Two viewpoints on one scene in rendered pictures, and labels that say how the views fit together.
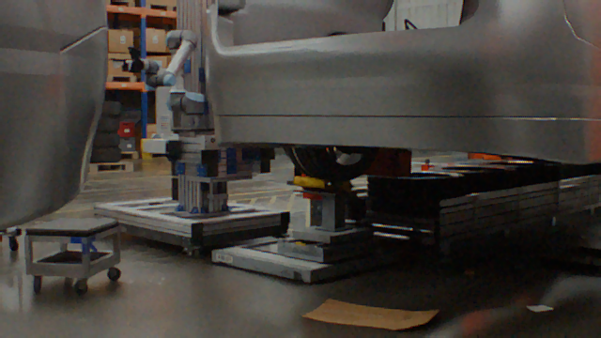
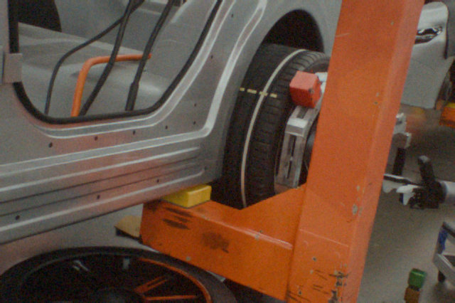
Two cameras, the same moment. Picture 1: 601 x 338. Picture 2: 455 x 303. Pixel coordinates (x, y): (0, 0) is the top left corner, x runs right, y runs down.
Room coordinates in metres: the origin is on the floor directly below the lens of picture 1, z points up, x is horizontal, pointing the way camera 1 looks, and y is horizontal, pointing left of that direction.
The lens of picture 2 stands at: (6.59, -0.93, 1.32)
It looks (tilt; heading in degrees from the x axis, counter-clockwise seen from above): 13 degrees down; 165
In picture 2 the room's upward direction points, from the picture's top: 9 degrees clockwise
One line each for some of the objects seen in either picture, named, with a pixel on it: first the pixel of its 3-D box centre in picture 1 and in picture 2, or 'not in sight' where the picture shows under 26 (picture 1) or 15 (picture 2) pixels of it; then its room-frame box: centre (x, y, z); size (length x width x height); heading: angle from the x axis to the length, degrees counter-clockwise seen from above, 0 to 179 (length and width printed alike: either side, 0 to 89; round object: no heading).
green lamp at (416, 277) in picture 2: not in sight; (416, 277); (5.06, 0.08, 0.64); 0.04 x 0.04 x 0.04; 47
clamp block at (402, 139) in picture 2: not in sight; (396, 136); (4.51, 0.24, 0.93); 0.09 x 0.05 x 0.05; 47
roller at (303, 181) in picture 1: (311, 182); not in sight; (4.34, -0.01, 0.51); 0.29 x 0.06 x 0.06; 47
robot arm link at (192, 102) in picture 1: (193, 102); not in sight; (4.85, 0.76, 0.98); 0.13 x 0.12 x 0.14; 59
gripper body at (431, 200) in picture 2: not in sight; (421, 193); (4.77, 0.22, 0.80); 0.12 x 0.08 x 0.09; 91
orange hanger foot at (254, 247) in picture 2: (372, 147); (228, 210); (4.77, -0.41, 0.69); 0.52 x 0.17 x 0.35; 47
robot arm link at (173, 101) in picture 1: (178, 70); not in sight; (4.92, 0.87, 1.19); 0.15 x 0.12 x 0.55; 59
